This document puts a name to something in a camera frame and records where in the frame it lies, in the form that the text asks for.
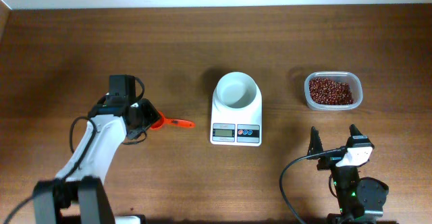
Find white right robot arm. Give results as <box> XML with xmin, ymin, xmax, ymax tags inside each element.
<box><xmin>307</xmin><ymin>124</ymin><xmax>389</xmax><ymax>224</ymax></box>

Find red adzuki beans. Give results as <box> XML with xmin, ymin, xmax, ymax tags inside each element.
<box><xmin>308</xmin><ymin>78</ymin><xmax>354</xmax><ymax>105</ymax></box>

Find orange measuring scoop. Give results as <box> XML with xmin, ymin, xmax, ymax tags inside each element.
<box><xmin>150</xmin><ymin>111</ymin><xmax>195</xmax><ymax>130</ymax></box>

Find white round bowl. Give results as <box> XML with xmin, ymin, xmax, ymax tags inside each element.
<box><xmin>215</xmin><ymin>72</ymin><xmax>258</xmax><ymax>109</ymax></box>

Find clear plastic container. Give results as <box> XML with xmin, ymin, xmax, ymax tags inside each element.
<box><xmin>304</xmin><ymin>72</ymin><xmax>363</xmax><ymax>111</ymax></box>

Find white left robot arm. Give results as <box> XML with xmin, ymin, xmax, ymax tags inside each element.
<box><xmin>33</xmin><ymin>94</ymin><xmax>161</xmax><ymax>223</ymax></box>

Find white digital kitchen scale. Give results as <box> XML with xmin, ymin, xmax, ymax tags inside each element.
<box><xmin>209</xmin><ymin>84</ymin><xmax>263</xmax><ymax>146</ymax></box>

